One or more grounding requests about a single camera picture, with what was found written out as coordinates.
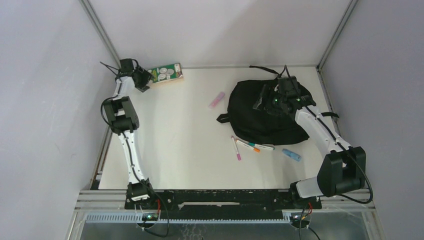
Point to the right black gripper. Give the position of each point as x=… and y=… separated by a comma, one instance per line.
x=269, y=105

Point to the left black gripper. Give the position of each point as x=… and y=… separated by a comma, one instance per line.
x=147, y=77

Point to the black student backpack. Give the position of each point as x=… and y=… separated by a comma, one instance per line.
x=257, y=126

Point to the green cover book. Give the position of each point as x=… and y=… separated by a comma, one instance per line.
x=165, y=74

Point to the blue correction tape dispenser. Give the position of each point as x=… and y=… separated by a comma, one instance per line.
x=292, y=154

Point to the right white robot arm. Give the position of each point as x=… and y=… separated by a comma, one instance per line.
x=343, y=166

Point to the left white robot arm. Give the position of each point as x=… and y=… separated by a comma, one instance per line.
x=119, y=113

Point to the teal capped marker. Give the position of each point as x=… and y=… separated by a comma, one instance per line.
x=260, y=146

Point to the orange capped marker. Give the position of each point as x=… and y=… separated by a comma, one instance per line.
x=248, y=146

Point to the pink capped marker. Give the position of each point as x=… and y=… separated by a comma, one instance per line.
x=233, y=141

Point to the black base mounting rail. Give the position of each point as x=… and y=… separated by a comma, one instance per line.
x=221, y=203

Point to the white slotted cable duct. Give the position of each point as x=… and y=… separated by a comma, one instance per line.
x=131, y=217

